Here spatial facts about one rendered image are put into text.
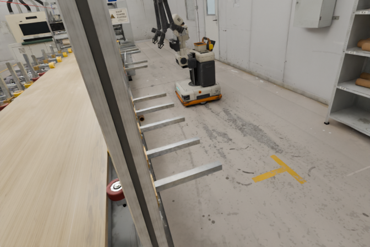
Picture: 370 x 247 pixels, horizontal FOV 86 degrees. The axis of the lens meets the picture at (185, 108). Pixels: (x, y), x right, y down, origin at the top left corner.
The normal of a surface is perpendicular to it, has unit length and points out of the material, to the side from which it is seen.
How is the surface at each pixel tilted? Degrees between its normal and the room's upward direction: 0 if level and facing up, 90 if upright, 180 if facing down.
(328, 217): 0
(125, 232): 0
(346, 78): 90
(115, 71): 90
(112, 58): 90
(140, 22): 90
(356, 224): 0
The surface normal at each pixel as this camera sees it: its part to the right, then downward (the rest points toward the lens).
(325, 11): 0.32, 0.40
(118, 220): -0.11, -0.89
